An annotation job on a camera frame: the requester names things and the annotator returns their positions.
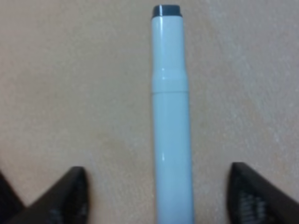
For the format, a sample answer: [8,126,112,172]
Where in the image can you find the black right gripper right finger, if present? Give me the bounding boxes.
[227,162,299,224]

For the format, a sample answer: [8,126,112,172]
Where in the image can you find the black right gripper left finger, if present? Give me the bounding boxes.
[0,167,90,224]

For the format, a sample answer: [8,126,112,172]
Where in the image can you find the white marker pen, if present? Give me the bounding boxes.
[151,5,194,224]

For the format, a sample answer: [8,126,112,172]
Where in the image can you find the beige table cloth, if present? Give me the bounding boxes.
[0,0,299,224]

